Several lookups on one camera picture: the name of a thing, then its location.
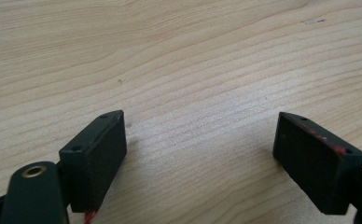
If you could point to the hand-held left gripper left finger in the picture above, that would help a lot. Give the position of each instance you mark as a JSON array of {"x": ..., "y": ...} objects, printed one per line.
[{"x": 92, "y": 161}]

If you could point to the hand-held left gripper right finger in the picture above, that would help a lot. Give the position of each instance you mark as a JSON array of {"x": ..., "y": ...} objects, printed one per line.
[{"x": 316, "y": 165}]

